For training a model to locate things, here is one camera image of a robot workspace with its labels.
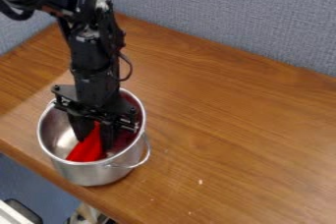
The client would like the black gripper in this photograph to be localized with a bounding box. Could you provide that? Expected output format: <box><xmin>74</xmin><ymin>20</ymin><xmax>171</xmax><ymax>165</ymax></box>
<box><xmin>51</xmin><ymin>55</ymin><xmax>138</xmax><ymax>151</ymax></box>

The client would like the red elongated object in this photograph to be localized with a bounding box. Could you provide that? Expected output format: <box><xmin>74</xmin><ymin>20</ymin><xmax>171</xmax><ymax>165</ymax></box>
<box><xmin>66</xmin><ymin>123</ymin><xmax>107</xmax><ymax>162</ymax></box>

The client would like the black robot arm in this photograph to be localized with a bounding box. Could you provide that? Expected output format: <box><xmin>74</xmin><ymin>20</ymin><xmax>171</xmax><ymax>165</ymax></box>
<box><xmin>0</xmin><ymin>0</ymin><xmax>138</xmax><ymax>149</ymax></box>

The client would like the silver metal pot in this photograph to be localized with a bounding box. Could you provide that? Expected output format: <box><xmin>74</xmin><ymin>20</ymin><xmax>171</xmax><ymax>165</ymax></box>
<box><xmin>38</xmin><ymin>88</ymin><xmax>151</xmax><ymax>187</ymax></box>

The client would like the white patterned object under table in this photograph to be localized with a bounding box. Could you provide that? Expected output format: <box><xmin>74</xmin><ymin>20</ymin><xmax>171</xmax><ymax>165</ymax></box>
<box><xmin>63</xmin><ymin>203</ymin><xmax>118</xmax><ymax>224</ymax></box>

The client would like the black and white object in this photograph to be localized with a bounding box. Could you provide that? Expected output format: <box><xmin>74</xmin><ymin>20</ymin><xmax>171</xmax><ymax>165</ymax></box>
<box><xmin>0</xmin><ymin>198</ymin><xmax>43</xmax><ymax>224</ymax></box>

